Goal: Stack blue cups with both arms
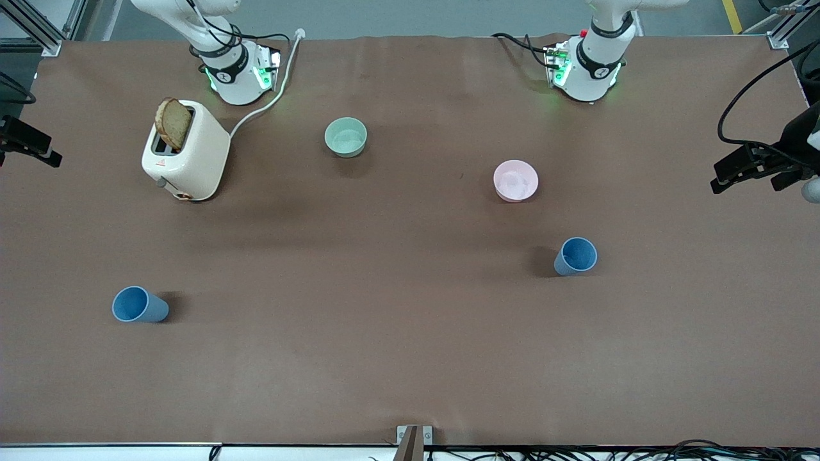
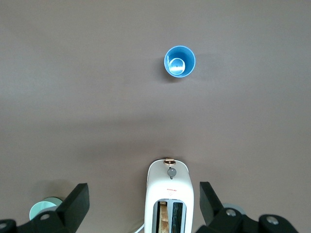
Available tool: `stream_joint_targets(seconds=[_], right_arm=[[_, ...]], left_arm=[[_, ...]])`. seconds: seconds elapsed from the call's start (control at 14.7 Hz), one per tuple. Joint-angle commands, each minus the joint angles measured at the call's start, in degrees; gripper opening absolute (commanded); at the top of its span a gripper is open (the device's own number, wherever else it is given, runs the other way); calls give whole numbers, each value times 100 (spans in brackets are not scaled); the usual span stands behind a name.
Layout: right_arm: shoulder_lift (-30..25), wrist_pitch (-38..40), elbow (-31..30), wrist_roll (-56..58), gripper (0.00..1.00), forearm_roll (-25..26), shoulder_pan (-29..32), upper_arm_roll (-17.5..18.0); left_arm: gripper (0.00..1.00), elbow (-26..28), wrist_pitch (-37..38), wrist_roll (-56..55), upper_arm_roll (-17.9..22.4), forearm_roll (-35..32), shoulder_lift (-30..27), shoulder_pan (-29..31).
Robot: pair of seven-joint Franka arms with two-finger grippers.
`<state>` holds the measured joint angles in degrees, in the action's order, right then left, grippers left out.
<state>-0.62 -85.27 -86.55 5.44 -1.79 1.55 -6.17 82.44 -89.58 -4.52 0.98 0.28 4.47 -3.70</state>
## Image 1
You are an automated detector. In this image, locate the brown bread slice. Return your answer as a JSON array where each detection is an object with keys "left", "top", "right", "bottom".
[{"left": 155, "top": 97, "right": 193, "bottom": 152}]

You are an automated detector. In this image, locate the black left arm base cable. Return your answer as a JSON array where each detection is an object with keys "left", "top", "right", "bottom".
[{"left": 492, "top": 32, "right": 558, "bottom": 68}]

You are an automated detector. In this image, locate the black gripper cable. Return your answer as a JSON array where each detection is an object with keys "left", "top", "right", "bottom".
[
  {"left": 0, "top": 70, "right": 37, "bottom": 105},
  {"left": 716, "top": 42, "right": 820, "bottom": 161}
]

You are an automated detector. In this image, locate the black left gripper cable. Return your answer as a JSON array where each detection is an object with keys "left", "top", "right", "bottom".
[{"left": 716, "top": 42, "right": 820, "bottom": 161}]

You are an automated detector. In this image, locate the cream white toaster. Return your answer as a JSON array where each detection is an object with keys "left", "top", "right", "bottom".
[{"left": 142, "top": 99, "right": 231, "bottom": 202}]

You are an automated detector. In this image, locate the black right arm base cable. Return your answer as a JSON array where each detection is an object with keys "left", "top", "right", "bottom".
[{"left": 231, "top": 31, "right": 293, "bottom": 49}]

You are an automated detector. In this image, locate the pale pink bowl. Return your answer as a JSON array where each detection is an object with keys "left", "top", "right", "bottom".
[{"left": 493, "top": 160, "right": 539, "bottom": 204}]

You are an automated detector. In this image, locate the blue plastic cup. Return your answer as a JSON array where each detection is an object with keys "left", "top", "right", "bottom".
[
  {"left": 112, "top": 286, "right": 170, "bottom": 323},
  {"left": 553, "top": 237, "right": 598, "bottom": 277}
]

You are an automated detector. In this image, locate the black arm base cable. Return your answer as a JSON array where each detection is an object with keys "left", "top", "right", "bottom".
[
  {"left": 492, "top": 32, "right": 558, "bottom": 68},
  {"left": 231, "top": 31, "right": 293, "bottom": 49}
]

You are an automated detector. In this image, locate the metal mounting bracket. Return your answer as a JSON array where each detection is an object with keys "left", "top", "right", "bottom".
[{"left": 394, "top": 425, "right": 434, "bottom": 461}]

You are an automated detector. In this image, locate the brown table mat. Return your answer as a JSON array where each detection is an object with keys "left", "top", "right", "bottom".
[{"left": 0, "top": 35, "right": 820, "bottom": 447}]

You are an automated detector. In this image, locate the mint green bowl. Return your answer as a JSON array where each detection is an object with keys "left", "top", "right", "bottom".
[{"left": 324, "top": 117, "right": 368, "bottom": 158}]

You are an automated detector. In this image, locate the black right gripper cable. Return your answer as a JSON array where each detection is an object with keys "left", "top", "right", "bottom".
[{"left": 0, "top": 70, "right": 37, "bottom": 105}]

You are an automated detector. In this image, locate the black cable bundle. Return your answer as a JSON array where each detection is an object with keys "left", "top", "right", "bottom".
[{"left": 423, "top": 439, "right": 820, "bottom": 461}]

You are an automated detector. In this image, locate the aluminium frame profile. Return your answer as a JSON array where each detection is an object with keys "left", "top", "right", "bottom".
[
  {"left": 743, "top": 0, "right": 820, "bottom": 51},
  {"left": 0, "top": 0, "right": 87, "bottom": 57}
]

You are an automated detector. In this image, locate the white toaster power cable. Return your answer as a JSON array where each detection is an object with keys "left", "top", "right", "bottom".
[{"left": 229, "top": 28, "right": 306, "bottom": 138}]

